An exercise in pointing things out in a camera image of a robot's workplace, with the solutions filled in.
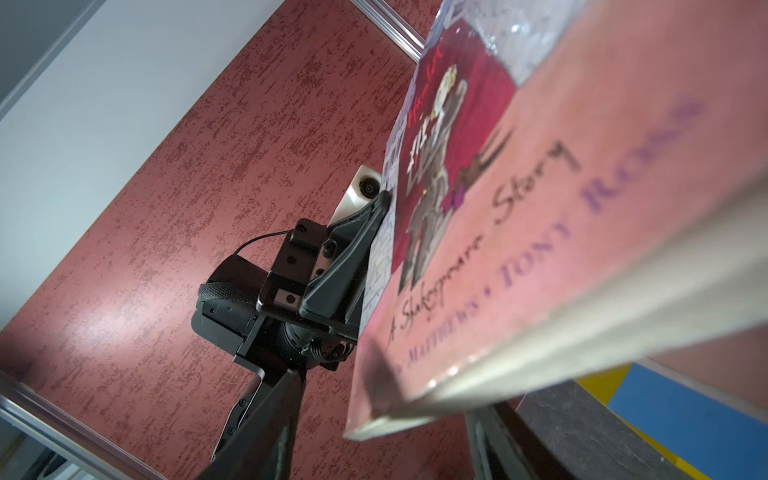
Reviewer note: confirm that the yellow pink blue bookshelf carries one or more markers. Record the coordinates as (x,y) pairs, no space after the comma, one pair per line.
(702,436)

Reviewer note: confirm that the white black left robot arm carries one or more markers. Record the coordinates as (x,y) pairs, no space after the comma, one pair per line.
(225,305)

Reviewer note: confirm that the pink Hamlet picture book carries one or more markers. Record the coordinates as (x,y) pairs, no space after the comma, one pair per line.
(576,184)

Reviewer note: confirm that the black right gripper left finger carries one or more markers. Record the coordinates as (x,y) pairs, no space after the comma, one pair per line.
(259,435)

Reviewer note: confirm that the right aluminium corner post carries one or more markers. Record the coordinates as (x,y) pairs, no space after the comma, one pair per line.
(394,26)

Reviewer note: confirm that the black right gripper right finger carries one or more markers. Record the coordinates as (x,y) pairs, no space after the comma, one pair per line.
(502,446)

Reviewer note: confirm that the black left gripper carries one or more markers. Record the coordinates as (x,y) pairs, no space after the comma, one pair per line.
(309,303)

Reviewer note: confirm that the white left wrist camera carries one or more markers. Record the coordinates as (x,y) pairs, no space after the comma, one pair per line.
(363,188)

